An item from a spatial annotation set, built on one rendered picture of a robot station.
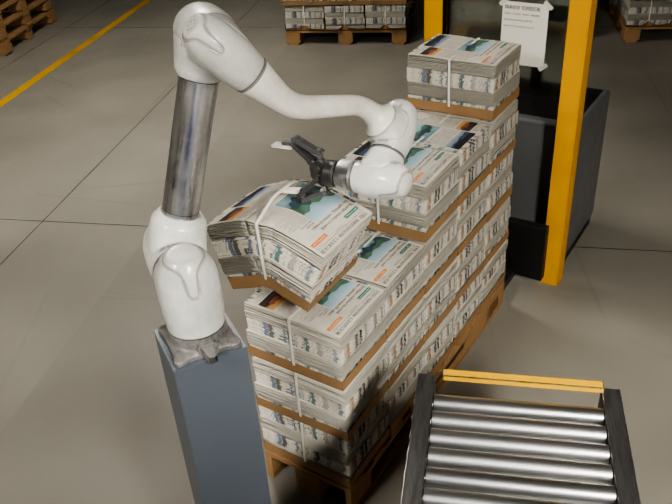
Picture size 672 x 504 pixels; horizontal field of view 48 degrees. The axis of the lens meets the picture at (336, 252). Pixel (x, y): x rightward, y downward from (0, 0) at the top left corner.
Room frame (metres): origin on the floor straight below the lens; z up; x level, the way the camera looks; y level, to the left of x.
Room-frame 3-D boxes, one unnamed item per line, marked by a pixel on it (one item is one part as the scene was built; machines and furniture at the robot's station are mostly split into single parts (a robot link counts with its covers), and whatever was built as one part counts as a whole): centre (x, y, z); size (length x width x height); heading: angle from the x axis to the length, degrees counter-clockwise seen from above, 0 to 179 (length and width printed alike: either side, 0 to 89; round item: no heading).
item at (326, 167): (1.92, 0.01, 1.31); 0.09 x 0.07 x 0.08; 57
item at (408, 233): (2.48, -0.24, 0.86); 0.38 x 0.29 x 0.04; 57
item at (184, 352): (1.59, 0.37, 1.03); 0.22 x 0.18 x 0.06; 24
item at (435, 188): (2.49, -0.24, 0.95); 0.38 x 0.29 x 0.23; 57
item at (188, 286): (1.62, 0.39, 1.17); 0.18 x 0.16 x 0.22; 20
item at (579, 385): (1.56, -0.49, 0.81); 0.43 x 0.03 x 0.02; 77
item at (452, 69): (2.97, -0.57, 0.65); 0.39 x 0.30 x 1.29; 56
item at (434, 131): (2.73, -0.40, 0.95); 0.38 x 0.29 x 0.23; 56
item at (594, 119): (3.64, -1.02, 0.40); 0.70 x 0.55 x 0.80; 56
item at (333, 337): (2.37, -0.16, 0.42); 1.17 x 0.39 x 0.83; 146
